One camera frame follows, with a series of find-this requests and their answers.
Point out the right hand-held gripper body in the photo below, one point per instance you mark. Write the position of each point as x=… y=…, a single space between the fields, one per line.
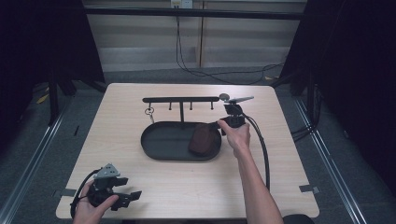
x=235 y=116

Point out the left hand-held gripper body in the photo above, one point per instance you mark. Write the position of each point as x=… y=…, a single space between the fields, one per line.
x=106 y=172

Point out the brown leather pouch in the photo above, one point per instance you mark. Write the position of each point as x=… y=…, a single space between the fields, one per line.
x=202 y=140

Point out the black key rack with tray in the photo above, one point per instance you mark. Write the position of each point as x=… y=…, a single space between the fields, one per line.
x=168 y=141

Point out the person's right hand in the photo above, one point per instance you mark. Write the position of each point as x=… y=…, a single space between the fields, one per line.
x=238 y=138

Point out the person's left hand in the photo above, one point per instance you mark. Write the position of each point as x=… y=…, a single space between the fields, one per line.
x=85 y=211

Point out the grey tape strip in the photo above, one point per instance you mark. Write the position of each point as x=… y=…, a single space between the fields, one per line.
x=308 y=188
x=65 y=192

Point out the small black floor strip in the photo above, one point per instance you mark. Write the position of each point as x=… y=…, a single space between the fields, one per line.
x=76 y=130

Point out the black metal stand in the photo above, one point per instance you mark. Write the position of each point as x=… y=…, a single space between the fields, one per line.
x=53 y=102

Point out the dark round object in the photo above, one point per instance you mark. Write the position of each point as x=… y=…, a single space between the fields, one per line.
x=298 y=219

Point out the black horizontal bar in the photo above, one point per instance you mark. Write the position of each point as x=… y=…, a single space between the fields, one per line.
x=155 y=12

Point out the black curtain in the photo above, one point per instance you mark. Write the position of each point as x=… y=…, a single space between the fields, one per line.
x=358 y=77
x=40 y=40

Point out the metal floor rail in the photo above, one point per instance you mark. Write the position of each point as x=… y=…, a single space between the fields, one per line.
x=34 y=161
x=330 y=165

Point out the white wall socket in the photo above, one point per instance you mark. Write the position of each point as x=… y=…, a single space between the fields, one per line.
x=182 y=3

